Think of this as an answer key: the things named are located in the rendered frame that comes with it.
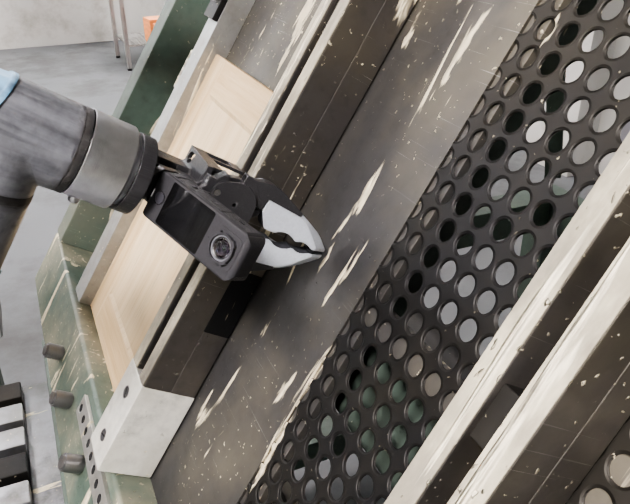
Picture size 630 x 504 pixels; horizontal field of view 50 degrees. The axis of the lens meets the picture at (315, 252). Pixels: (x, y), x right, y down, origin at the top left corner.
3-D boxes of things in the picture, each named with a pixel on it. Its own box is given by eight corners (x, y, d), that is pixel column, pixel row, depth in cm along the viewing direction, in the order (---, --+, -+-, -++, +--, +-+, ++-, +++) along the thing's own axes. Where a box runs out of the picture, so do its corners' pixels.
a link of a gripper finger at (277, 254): (304, 233, 73) (231, 203, 68) (326, 258, 68) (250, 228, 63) (290, 258, 73) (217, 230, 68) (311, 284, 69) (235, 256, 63)
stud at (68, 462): (77, 465, 92) (55, 462, 90) (85, 451, 92) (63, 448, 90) (79, 478, 90) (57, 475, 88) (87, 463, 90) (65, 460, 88)
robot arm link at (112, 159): (102, 122, 52) (59, 213, 54) (156, 146, 55) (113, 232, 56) (89, 98, 58) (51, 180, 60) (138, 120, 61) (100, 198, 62)
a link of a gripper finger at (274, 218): (318, 208, 72) (245, 176, 67) (342, 231, 67) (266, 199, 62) (304, 233, 73) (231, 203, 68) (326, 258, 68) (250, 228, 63)
